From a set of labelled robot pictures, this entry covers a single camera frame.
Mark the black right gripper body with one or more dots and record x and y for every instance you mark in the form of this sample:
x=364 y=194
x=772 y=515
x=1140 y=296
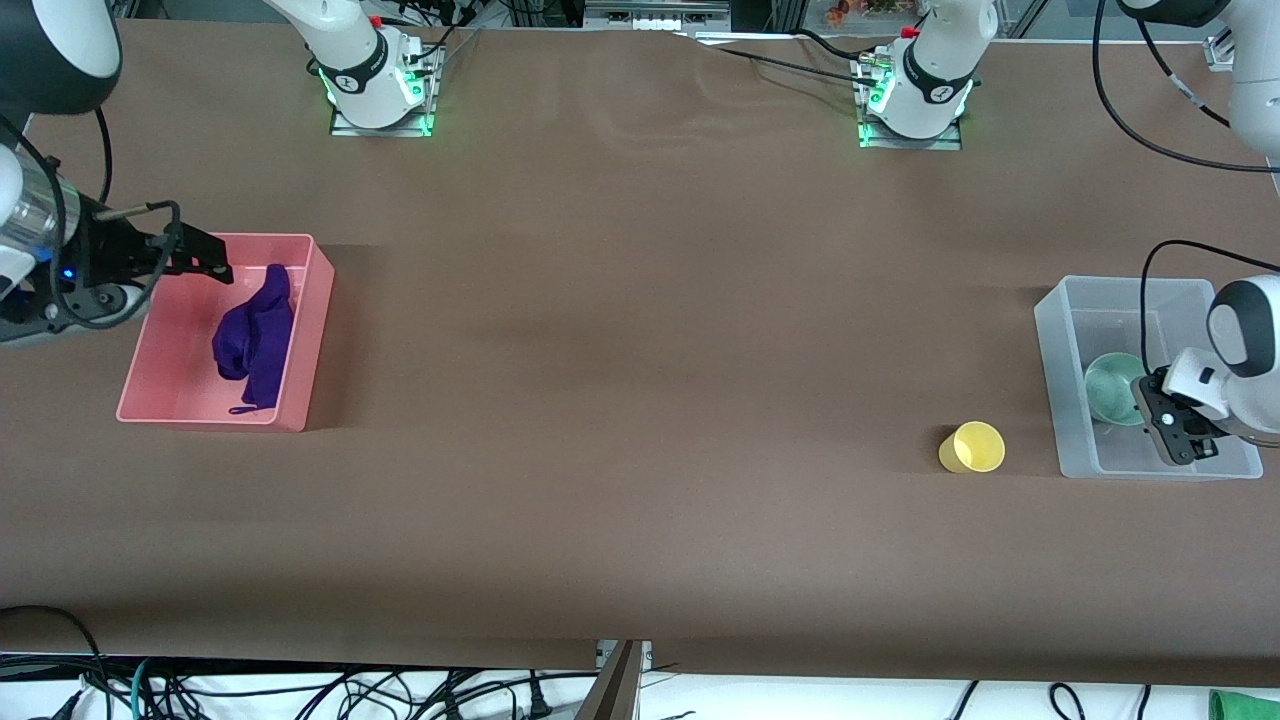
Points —
x=108 y=252

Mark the green bowl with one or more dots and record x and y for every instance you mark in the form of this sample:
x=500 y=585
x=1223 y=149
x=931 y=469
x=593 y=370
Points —
x=1110 y=390

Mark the purple cloth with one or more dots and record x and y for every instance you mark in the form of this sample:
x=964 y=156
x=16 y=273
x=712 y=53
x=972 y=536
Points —
x=255 y=340

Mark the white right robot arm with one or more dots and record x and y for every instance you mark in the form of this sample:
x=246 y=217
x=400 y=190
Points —
x=355 y=60

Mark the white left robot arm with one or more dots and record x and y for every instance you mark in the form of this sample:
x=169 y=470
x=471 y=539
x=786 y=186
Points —
x=935 y=70

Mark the yellow cup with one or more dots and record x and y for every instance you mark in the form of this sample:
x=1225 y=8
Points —
x=975 y=447

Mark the pink plastic bin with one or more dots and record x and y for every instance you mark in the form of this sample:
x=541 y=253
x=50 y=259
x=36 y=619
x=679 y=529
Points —
x=165 y=360

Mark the clear plastic bin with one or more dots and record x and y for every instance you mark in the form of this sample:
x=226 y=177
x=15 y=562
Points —
x=1075 y=330

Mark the green object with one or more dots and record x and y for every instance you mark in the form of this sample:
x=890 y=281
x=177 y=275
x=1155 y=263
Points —
x=1245 y=706

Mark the brown table cover sheet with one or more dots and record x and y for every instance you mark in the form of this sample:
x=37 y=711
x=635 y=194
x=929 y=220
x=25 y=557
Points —
x=640 y=300

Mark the orange floral object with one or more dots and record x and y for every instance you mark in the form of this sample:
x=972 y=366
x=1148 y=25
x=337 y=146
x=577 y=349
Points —
x=860 y=8

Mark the grey metal device box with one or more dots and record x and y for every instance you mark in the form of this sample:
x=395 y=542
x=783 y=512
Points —
x=655 y=12

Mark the brown table support beam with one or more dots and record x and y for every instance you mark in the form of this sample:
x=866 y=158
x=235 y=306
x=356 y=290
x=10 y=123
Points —
x=615 y=695

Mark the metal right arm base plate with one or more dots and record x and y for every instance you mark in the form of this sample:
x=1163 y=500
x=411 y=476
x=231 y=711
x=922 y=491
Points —
x=385 y=126

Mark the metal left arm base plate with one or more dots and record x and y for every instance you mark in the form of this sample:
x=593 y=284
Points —
x=915 y=142

